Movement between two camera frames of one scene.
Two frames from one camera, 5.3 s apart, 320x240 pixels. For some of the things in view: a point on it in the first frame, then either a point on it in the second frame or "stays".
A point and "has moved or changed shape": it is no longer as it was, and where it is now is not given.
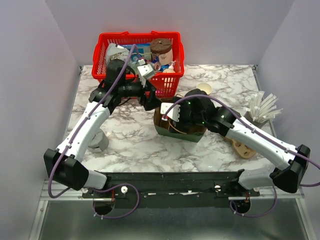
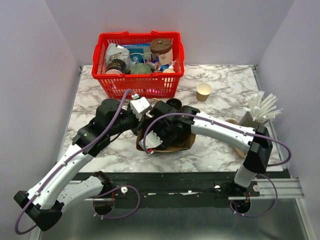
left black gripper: x=152 y=101 -> x=145 y=121
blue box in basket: x=144 y=49 stays
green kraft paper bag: x=163 y=128 has moved or changed shape
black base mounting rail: x=170 y=189 stays
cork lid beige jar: x=163 y=47 stays
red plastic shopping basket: x=167 y=82 stays
